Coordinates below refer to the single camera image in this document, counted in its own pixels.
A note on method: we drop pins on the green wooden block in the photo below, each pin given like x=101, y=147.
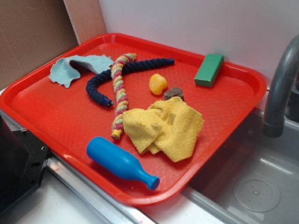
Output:
x=209, y=70

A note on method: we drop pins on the yellow plastic toy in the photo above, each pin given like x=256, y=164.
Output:
x=157, y=84

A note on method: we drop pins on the light blue cloth scrap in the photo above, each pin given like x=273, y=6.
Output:
x=63, y=73

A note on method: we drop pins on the brown cardboard sheet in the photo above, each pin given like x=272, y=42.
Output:
x=32, y=33

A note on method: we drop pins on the red plastic tray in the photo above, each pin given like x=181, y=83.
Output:
x=66, y=119

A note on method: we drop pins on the brown rock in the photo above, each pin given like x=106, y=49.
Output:
x=174, y=92

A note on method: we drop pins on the yellow cloth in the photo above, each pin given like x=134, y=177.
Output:
x=168, y=126

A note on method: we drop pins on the blue plastic bottle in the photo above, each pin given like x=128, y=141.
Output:
x=119, y=162

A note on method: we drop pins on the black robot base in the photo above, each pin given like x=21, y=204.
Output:
x=23, y=158

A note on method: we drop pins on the grey faucet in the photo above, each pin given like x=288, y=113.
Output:
x=283, y=98

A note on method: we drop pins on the light wooden board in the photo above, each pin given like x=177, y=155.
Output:
x=86, y=19

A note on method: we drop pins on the grey sink basin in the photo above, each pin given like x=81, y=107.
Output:
x=251, y=179

